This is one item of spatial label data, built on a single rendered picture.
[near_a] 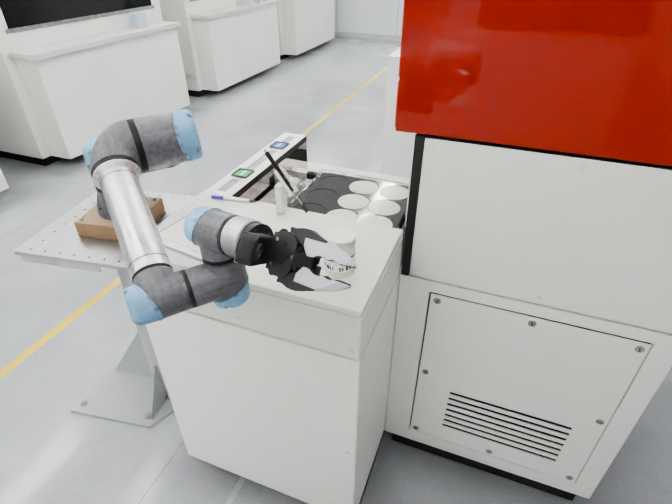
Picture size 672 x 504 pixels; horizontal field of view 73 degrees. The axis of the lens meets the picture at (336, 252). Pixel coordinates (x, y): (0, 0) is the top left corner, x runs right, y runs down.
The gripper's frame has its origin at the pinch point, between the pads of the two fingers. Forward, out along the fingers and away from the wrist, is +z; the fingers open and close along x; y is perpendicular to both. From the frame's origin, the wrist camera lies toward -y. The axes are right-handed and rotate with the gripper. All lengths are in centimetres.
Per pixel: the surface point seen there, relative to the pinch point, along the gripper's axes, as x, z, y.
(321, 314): 12.3, -18.3, 26.0
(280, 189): -13, -48, 36
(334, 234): -5.0, -21.5, 27.4
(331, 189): -19, -56, 69
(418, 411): 46, -15, 97
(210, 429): 66, -63, 51
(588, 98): -44, 18, 41
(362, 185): -24, -49, 77
